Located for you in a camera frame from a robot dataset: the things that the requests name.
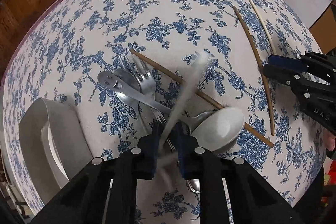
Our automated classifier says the small steel spoon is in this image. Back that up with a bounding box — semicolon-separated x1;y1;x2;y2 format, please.
113;68;149;134

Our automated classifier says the smiley steel spoon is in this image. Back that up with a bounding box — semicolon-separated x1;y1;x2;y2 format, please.
97;71;216;133

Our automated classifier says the grey metal tray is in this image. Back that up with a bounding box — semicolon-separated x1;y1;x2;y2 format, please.
19;98;93;203

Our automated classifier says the brown chopstick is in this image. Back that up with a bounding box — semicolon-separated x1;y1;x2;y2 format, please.
232;6;276;136
129;48;275;148

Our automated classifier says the right hand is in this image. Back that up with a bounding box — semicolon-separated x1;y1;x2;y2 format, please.
323;129;335;151

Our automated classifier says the cardboard box on floor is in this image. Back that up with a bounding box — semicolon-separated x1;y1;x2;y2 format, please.
309;0;336;53

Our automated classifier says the blue floral tablecloth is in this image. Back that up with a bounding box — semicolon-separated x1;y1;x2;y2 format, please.
3;0;325;213

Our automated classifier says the white plastic fork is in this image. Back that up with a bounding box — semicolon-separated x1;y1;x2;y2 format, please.
157;52;209;190

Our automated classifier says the cream chopstick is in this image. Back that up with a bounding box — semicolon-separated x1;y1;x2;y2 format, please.
248;0;277;55

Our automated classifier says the steel fork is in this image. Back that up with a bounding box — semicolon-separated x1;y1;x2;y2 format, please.
118;52;202;193

